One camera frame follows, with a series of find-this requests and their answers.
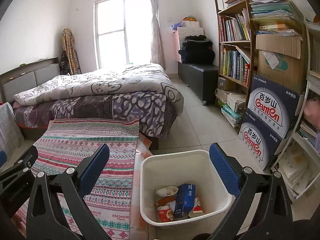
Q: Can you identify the small blue carton box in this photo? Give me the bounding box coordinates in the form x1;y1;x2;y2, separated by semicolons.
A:
174;184;196;219

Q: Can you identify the white plastic bag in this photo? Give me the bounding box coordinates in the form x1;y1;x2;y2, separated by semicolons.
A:
156;186;178;198

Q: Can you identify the white plastic trash bin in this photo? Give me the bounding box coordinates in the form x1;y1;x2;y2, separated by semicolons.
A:
140;150;233;228

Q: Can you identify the striped patterned tablecloth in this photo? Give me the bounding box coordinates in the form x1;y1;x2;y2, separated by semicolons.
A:
19;119;139;239

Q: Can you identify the orange snack wrapper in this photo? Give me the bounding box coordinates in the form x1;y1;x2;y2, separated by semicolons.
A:
188;197;204;218

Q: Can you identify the white shelving unit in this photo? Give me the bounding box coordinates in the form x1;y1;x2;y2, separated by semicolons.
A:
272;22;319;202

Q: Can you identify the upper Ganten water carton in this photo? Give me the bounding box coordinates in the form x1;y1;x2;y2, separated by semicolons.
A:
248;75;304;139

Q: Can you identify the grey padded headboard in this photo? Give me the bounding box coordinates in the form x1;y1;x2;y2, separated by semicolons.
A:
1;57;60;103

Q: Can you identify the purple patterned blanket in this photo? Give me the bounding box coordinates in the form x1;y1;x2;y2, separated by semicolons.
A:
14;92;178;139

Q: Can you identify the black storage bench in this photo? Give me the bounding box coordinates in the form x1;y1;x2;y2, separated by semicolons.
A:
178;62;219;106

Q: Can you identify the plaid coat on rack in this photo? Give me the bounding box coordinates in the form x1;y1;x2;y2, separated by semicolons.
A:
60;28;81;75

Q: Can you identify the white cartoon print duvet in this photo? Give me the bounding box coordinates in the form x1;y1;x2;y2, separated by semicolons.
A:
14;63;183;109

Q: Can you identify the brown cardboard box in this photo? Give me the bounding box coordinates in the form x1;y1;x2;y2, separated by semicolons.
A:
256;34;307;94

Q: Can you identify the pile of dark clothes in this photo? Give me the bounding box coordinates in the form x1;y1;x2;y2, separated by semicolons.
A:
178;35;215;65

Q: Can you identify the wooden bookshelf with books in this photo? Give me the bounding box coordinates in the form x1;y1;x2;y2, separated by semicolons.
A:
214;0;258;130

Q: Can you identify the window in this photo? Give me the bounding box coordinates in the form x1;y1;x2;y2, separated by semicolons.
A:
94;0;152;70

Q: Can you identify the pink storage boxes stack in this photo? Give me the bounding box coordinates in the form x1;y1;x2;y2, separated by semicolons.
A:
171;16;204;63

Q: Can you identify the stack of papers on shelf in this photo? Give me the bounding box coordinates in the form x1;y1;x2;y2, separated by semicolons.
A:
249;0;304;38

